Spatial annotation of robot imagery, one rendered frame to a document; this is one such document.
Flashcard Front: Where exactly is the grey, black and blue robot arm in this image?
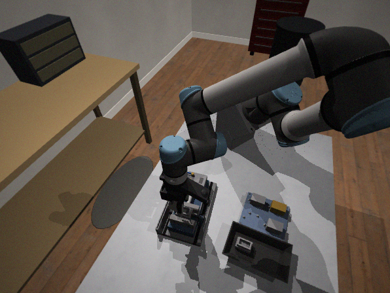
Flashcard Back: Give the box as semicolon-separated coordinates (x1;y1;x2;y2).
159;26;390;203

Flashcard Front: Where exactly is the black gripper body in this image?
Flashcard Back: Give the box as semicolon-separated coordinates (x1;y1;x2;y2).
159;171;187;203

